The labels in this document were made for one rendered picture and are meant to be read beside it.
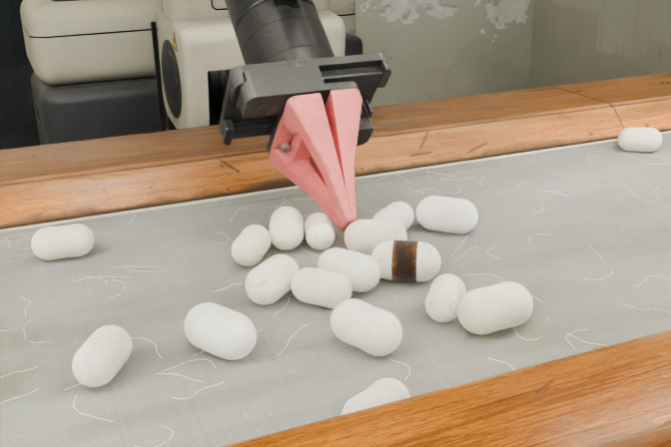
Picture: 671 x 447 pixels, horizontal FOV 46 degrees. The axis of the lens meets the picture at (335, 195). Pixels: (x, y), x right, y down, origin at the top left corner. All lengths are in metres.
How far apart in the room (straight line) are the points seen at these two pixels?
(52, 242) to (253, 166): 0.17
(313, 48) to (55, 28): 0.81
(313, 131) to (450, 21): 2.41
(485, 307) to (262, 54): 0.23
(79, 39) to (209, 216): 0.77
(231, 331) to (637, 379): 0.16
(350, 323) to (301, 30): 0.22
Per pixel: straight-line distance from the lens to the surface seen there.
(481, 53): 2.95
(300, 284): 0.40
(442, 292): 0.38
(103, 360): 0.35
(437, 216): 0.48
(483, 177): 0.60
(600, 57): 2.79
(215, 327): 0.35
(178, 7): 1.04
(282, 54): 0.50
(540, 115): 0.70
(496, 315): 0.37
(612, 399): 0.30
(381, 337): 0.35
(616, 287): 0.44
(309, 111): 0.46
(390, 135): 0.62
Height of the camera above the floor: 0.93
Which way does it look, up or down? 20 degrees down
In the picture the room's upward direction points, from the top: 1 degrees counter-clockwise
